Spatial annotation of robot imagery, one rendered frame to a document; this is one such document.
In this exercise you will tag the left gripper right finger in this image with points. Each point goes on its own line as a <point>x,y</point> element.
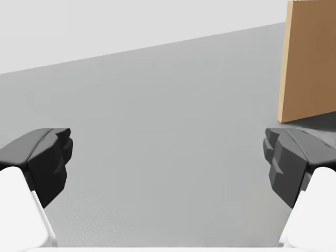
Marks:
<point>291,162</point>

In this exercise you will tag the tall board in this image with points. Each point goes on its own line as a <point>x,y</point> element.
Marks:
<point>307,65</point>

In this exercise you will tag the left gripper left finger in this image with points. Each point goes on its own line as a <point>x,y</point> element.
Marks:
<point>39,162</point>

